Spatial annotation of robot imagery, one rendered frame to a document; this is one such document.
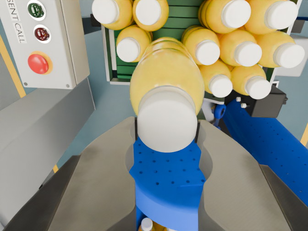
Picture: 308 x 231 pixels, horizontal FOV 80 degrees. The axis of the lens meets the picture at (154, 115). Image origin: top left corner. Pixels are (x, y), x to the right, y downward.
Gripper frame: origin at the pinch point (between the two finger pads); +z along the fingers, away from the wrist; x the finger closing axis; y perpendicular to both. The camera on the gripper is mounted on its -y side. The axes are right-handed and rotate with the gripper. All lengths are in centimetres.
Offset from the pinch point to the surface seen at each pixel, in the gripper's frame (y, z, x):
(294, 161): 47, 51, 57
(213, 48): -1.0, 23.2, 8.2
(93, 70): 36, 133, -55
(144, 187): 23.3, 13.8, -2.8
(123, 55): 0.7, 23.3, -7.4
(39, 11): -5.9, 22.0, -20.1
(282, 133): 46, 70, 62
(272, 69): 5.4, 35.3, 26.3
